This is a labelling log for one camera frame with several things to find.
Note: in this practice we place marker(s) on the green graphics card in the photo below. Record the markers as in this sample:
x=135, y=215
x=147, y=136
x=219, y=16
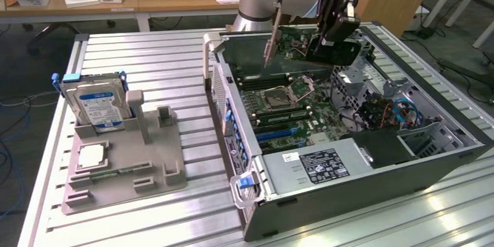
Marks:
x=293, y=41

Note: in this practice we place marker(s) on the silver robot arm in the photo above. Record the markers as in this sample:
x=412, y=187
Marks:
x=266, y=1

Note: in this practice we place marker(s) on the grey metal disk bay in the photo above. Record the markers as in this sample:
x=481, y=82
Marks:
x=432, y=140
x=359, y=79

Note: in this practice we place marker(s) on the metal socket cover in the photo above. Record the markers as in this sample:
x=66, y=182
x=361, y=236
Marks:
x=301, y=85

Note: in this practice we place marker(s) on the black RAM slot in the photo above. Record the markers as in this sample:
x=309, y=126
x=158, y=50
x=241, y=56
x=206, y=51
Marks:
x=266, y=84
x=267, y=87
x=262, y=76
x=263, y=80

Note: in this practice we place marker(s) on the black floor device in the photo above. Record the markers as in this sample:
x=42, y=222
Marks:
x=425, y=33

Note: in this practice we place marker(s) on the metal CPU socket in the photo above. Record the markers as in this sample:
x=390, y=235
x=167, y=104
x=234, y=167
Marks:
x=275, y=99

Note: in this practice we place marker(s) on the green motherboard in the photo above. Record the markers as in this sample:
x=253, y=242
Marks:
x=321, y=114

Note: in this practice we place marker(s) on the green RAM stick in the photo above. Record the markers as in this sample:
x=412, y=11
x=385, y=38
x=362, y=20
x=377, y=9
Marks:
x=115, y=171
x=283, y=117

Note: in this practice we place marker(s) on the blue card retention clip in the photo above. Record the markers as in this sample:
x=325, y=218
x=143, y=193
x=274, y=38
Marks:
x=239, y=147
x=243, y=160
x=233, y=121
x=230, y=107
x=237, y=135

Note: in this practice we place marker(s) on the long black expansion slot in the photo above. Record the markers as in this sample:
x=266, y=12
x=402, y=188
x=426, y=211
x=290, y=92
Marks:
x=270, y=128

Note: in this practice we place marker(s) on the black stand foot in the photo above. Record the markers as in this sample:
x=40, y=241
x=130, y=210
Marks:
x=466, y=69

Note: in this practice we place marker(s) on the blue expansion slot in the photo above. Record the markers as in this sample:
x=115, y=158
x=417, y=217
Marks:
x=275, y=134

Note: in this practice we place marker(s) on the grey power supply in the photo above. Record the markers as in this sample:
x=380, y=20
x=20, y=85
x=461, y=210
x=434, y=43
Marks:
x=309, y=169

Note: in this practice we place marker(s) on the black open PC case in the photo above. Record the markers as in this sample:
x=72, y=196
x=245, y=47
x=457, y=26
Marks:
x=347, y=209

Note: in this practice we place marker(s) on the black chair base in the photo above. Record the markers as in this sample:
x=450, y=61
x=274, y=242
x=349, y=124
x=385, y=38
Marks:
x=50, y=31

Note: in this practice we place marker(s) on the grey parts rack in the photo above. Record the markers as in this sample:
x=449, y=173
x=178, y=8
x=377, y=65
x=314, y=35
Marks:
x=127, y=177

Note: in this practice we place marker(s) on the silver CPU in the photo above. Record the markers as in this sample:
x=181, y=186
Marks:
x=91, y=156

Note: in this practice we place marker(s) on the hard disk with blue bracket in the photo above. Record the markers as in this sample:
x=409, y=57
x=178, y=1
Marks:
x=100, y=105

